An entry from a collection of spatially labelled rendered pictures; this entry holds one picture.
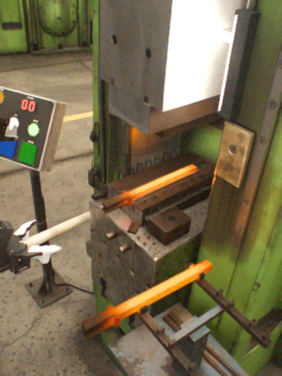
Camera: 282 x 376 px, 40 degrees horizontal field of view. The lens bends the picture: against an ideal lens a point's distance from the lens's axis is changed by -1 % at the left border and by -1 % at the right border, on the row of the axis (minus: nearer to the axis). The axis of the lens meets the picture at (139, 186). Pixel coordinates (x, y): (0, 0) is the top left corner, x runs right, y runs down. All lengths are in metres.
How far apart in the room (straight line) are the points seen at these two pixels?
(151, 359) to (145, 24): 0.97
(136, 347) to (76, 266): 1.24
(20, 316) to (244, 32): 1.82
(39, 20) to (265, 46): 5.21
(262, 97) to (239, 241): 0.46
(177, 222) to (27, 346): 1.17
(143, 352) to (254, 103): 0.81
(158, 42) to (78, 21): 5.15
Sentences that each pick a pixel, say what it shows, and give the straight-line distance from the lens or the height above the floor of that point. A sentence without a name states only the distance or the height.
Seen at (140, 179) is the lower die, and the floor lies 0.99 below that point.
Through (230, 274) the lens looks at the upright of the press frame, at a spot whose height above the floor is 0.85.
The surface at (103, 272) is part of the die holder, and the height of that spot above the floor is 0.60.
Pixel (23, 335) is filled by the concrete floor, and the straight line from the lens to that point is 2.22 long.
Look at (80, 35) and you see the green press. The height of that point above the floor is 0.24.
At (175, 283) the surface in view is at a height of 0.97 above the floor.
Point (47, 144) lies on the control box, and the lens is 1.56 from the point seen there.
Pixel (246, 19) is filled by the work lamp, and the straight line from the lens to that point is 0.99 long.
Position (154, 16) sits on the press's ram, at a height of 1.60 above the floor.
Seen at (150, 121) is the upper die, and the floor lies 1.32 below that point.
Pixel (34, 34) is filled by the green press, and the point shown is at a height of 0.28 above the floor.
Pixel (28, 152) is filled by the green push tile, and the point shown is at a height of 1.01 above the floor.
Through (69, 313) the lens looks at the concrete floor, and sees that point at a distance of 2.26.
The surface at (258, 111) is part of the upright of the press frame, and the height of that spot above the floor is 1.41.
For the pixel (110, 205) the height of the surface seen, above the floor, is 1.01.
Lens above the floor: 1.82
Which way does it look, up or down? 36 degrees down
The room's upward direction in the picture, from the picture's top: 4 degrees clockwise
